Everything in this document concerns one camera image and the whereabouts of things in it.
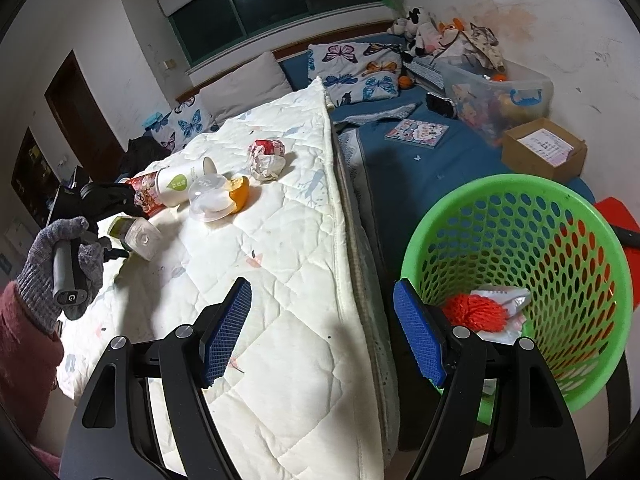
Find black gadget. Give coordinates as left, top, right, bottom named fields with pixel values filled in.
left=425, top=91, right=457, bottom=119

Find patterned flat box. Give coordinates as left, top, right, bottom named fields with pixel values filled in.
left=403, top=56, right=444, bottom=89

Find person's left forearm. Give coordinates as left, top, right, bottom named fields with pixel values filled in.
left=0, top=281, right=67, bottom=429

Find dark wooden door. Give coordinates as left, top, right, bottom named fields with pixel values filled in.
left=44, top=49, right=127, bottom=169

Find cow plush toy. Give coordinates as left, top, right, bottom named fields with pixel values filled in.
left=392, top=5, right=442, bottom=57

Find white paper cup green leaf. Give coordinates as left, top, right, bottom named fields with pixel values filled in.
left=154, top=156, right=219, bottom=207

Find beige pillow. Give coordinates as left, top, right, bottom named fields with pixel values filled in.
left=199, top=51, right=294, bottom=124

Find window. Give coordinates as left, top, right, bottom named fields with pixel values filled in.
left=167, top=0, right=387, bottom=67

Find red plastic stool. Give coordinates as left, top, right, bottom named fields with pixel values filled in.
left=594, top=197, right=640, bottom=312

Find black clothing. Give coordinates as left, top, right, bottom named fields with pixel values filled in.
left=119, top=136, right=172, bottom=177

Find clear storage bin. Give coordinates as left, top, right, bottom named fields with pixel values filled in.
left=439, top=56, right=554, bottom=134

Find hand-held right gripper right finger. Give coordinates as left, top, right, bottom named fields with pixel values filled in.
left=392, top=279, right=587, bottom=480

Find white printed wrapper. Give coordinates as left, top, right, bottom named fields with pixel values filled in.
left=469, top=284, right=532, bottom=332

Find white quilted blanket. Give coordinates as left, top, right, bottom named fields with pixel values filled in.
left=56, top=75, right=402, bottom=480

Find green plastic basket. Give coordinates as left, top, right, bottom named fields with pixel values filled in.
left=399, top=173, right=634, bottom=414

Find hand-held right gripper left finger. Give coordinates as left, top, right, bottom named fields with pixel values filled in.
left=59, top=276, right=253, bottom=480

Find floral printed cup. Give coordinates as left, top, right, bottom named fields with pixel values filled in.
left=124, top=171, right=167, bottom=217

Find person's left hand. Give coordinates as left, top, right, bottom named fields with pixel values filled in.
left=16, top=216, right=107, bottom=336

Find cardboard box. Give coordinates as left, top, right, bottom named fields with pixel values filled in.
left=501, top=118, right=589, bottom=184

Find crumpled red white wrapper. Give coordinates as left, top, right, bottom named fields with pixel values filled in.
left=248, top=138, right=287, bottom=182

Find orange fox plush toy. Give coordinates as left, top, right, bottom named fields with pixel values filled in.
left=438, top=16, right=469, bottom=42

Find colourful picture book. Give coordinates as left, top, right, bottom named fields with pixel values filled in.
left=384, top=118, right=452, bottom=148

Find orange spiky ball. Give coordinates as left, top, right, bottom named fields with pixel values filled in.
left=442, top=293, right=510, bottom=334

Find large butterfly print pillow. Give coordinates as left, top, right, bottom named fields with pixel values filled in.
left=306, top=41, right=407, bottom=104

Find blue bed sheet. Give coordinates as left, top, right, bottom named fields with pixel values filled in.
left=279, top=31, right=597, bottom=313

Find orange peel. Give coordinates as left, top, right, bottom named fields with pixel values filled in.
left=226, top=175, right=250, bottom=212

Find small butterfly print pillow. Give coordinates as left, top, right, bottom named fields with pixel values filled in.
left=154, top=94, right=219, bottom=154

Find clear dome lid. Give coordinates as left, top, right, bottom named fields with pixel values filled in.
left=188, top=173, right=242, bottom=222

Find wooden headboard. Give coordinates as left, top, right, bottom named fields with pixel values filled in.
left=174, top=19, right=397, bottom=104

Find yellow green label bottle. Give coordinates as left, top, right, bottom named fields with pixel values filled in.
left=107, top=214, right=162, bottom=261

